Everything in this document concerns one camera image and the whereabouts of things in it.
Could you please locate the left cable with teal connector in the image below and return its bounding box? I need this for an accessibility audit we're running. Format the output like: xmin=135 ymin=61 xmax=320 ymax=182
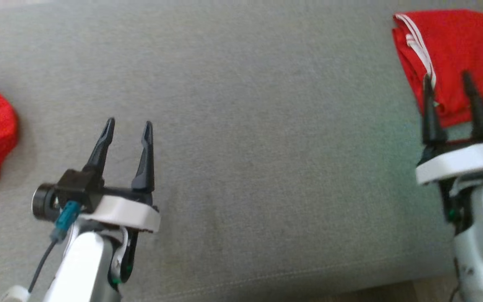
xmin=28 ymin=200 xmax=81 ymax=294

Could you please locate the red jersey with white trim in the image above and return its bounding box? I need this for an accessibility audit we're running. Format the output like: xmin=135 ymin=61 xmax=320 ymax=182
xmin=392 ymin=9 xmax=483 ymax=129

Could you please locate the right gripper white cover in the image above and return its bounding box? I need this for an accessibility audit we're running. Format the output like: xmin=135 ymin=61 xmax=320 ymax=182
xmin=415 ymin=71 xmax=483 ymax=223

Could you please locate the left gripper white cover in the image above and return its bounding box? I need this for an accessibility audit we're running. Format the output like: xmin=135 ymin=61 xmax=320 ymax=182
xmin=78 ymin=117 xmax=161 ymax=286

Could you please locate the grey sofa seat cushion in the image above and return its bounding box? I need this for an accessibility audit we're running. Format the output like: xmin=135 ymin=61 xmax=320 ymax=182
xmin=0 ymin=0 xmax=483 ymax=302

